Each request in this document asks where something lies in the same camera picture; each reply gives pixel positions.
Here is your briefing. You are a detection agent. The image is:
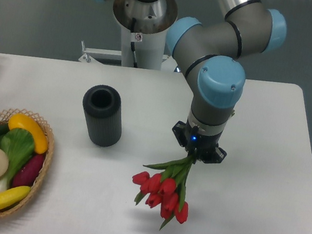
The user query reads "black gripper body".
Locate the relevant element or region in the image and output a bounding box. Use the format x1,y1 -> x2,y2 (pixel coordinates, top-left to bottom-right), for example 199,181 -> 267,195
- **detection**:
185,123 -> 222,154

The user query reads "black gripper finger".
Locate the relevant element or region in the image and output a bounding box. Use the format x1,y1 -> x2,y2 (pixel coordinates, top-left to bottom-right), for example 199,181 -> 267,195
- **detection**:
196,146 -> 227,164
172,121 -> 190,148

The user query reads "red tulip bouquet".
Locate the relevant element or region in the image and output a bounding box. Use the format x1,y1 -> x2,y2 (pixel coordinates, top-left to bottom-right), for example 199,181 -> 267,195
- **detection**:
132,155 -> 194,229

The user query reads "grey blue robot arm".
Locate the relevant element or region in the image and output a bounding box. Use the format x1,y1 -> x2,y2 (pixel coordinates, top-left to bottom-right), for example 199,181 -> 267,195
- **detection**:
98,0 -> 287,164

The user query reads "dark grey ribbed vase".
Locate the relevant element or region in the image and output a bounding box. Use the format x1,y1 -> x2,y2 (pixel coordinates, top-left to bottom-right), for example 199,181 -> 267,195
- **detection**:
82,84 -> 122,147

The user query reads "purple sweet potato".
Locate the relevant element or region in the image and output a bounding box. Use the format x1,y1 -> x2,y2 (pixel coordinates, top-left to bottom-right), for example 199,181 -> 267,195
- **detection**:
11,154 -> 45,188

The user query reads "green bok choy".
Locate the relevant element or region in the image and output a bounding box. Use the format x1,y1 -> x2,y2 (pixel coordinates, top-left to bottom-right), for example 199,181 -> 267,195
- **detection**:
0,128 -> 35,193

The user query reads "woven wicker basket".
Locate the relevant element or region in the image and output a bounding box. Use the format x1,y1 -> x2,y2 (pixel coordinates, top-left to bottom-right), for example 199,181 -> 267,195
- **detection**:
0,108 -> 54,218

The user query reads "white metal base bracket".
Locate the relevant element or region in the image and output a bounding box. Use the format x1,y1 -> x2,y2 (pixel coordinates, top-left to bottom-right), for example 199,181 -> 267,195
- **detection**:
78,41 -> 181,73

